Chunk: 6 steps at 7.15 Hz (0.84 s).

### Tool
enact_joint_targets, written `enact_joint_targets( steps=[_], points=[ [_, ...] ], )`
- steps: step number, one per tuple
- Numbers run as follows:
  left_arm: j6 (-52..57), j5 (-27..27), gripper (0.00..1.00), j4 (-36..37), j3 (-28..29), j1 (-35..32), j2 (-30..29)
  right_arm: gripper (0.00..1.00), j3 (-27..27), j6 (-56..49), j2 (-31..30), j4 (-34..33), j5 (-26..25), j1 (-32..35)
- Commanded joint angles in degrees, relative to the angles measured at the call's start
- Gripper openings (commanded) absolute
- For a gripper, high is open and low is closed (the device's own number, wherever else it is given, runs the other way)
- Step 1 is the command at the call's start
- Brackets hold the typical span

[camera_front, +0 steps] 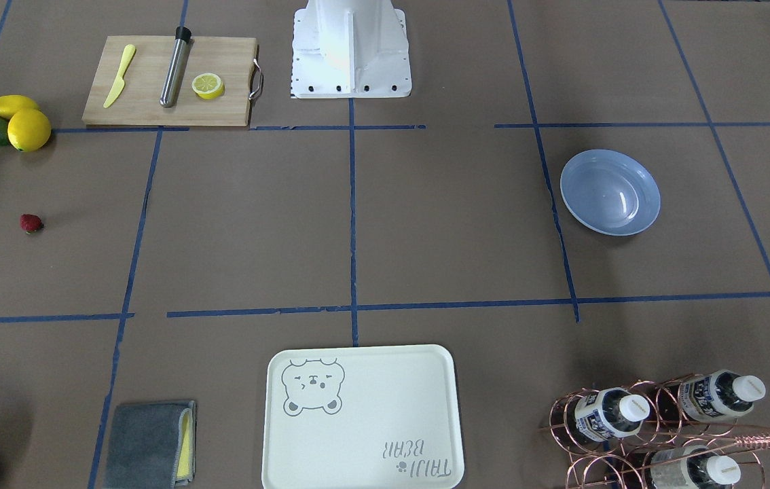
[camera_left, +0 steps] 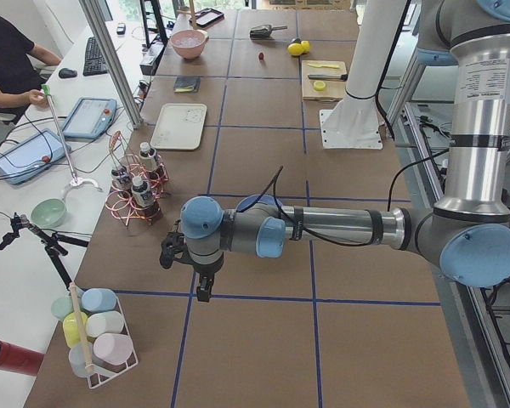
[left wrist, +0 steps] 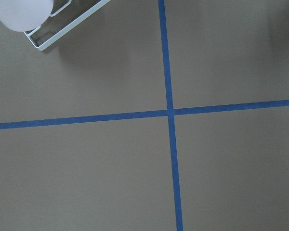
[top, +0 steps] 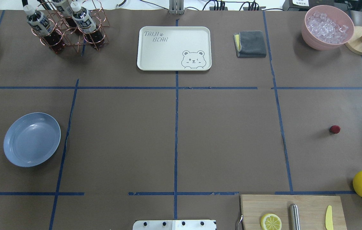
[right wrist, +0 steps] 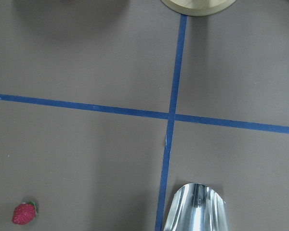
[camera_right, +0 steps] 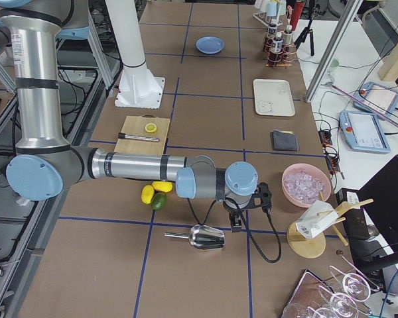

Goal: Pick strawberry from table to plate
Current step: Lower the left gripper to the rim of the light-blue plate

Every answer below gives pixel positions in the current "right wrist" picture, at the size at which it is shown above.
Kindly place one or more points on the right gripper shiny metal scoop finger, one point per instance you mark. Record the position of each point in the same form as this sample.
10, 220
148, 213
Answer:
197, 207

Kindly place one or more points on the wooden cutting board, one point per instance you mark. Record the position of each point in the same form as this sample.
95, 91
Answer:
198, 7

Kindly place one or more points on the red strawberry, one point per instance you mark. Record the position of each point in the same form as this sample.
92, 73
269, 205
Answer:
24, 213

